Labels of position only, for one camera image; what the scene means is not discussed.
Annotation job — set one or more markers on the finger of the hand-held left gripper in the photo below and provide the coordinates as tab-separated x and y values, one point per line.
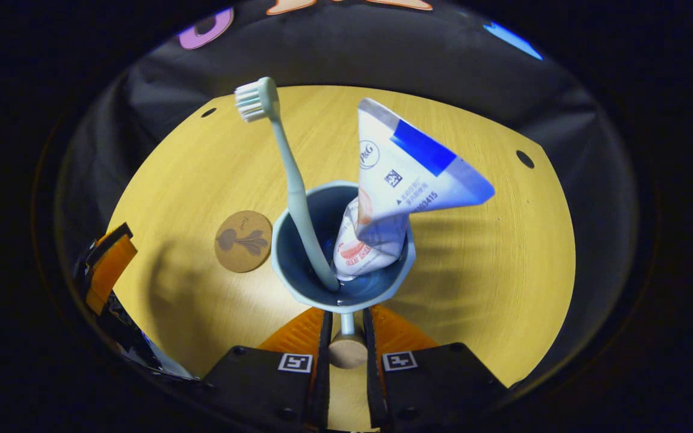
112	264

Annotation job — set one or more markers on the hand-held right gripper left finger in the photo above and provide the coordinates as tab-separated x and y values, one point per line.
325	361

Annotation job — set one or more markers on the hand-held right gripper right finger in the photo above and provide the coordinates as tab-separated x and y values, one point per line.
370	361

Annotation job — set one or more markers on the round cork coaster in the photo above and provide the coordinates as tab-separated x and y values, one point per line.
243	240

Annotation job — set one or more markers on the light blue toothbrush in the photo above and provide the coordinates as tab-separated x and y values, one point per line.
295	192

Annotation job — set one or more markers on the white toothpaste tube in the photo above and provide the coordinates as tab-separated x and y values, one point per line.
406	174

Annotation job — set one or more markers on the black backdrop cloth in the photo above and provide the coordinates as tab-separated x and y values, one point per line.
352	54

